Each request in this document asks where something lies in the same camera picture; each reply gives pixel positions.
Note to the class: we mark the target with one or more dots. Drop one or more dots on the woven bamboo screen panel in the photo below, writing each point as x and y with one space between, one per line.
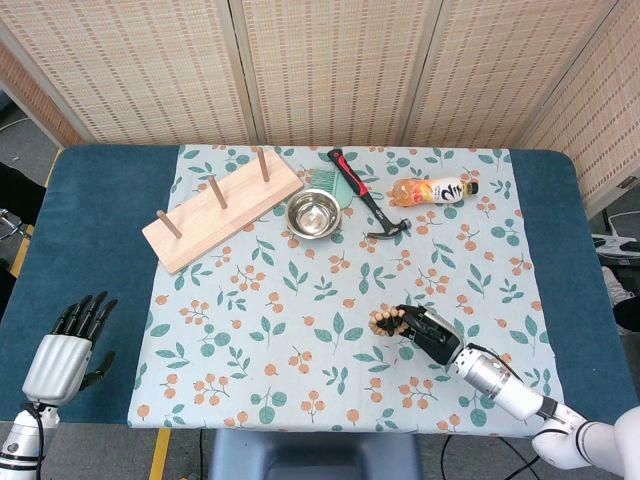
335 65
140 65
30 95
600 125
500 65

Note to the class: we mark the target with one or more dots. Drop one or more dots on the wooden board with three pegs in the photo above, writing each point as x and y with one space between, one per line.
220 220

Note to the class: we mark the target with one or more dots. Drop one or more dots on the mint green comb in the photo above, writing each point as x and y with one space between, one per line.
345 192

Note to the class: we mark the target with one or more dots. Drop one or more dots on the black bag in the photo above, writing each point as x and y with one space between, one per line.
20 195

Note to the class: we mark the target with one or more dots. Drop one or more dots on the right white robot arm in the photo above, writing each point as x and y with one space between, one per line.
500 381

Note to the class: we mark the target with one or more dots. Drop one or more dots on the white stand base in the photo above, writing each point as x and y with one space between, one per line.
615 245

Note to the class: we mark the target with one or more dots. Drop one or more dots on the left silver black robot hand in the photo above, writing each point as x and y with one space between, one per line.
57 365

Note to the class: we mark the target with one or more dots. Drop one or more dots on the orange drink plastic bottle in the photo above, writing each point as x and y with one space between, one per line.
430 192

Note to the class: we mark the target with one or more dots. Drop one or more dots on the teal padded table cover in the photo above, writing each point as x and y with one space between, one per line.
100 225

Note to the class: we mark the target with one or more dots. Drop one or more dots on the stainless steel bowl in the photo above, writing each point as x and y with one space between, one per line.
313 218

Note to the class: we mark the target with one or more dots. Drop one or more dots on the white sneaker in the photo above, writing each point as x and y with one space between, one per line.
614 285

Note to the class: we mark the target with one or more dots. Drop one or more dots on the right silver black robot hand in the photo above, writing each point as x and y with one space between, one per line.
435 335

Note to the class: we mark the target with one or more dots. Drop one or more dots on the red black claw hammer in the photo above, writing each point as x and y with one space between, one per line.
357 185

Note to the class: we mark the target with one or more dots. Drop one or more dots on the floral leaf print tablecloth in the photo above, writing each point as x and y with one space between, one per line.
300 325

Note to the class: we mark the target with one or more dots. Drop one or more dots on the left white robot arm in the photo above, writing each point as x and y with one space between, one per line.
17 445

